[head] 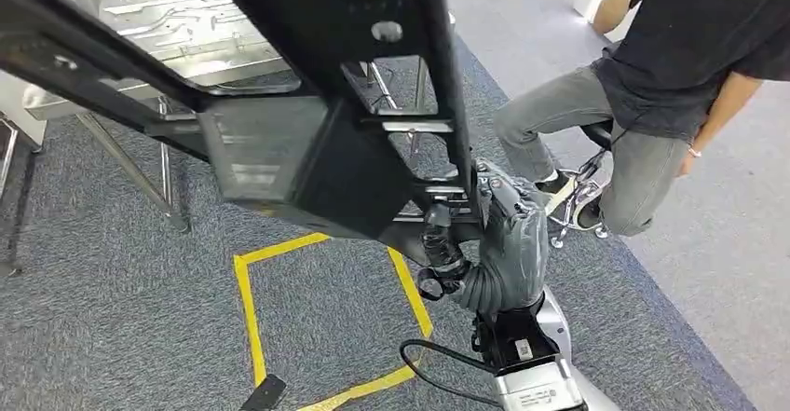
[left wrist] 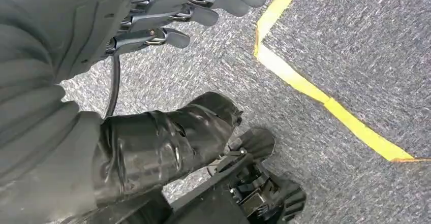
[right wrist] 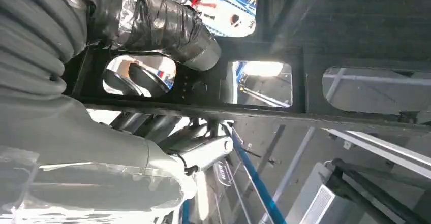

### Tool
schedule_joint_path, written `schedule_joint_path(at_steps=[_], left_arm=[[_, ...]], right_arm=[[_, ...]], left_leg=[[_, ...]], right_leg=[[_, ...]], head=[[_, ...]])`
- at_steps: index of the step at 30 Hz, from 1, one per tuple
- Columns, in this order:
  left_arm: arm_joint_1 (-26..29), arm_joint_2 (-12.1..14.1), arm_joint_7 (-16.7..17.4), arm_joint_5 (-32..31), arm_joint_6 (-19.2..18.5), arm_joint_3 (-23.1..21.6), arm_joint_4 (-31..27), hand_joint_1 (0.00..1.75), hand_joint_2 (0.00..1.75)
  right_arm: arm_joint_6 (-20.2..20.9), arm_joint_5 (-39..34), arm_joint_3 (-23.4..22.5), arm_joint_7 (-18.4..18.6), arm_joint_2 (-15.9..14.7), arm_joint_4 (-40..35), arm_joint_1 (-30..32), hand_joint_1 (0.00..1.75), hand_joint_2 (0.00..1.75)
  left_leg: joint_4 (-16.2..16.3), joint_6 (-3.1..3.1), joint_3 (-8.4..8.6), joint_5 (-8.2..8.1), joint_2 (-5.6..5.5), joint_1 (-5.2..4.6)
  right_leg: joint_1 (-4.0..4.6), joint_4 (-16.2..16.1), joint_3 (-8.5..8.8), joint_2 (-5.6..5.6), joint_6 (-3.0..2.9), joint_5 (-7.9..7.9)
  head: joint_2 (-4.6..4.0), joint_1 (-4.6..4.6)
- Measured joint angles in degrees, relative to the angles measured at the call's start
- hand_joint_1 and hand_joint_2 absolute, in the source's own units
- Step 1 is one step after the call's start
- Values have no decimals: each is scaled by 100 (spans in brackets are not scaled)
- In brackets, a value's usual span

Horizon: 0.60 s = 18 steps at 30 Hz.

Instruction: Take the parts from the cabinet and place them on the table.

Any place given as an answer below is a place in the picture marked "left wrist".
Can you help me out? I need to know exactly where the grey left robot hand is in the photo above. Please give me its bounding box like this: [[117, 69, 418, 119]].
[[0, 0, 269, 84]]

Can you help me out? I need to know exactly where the left arm ribbed grey sleeve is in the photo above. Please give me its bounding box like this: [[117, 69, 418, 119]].
[[0, 0, 103, 224]]

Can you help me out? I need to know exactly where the black left robot leg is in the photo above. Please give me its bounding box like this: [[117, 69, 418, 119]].
[[69, 91, 244, 224]]

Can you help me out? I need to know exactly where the yellow floor tape strip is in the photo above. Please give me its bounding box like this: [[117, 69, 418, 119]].
[[253, 0, 309, 57], [254, 44, 431, 164]]

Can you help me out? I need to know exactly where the black left robot foot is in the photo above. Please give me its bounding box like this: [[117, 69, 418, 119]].
[[165, 126, 307, 224]]

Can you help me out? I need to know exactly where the black cable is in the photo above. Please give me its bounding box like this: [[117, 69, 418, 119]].
[[102, 54, 121, 119]]

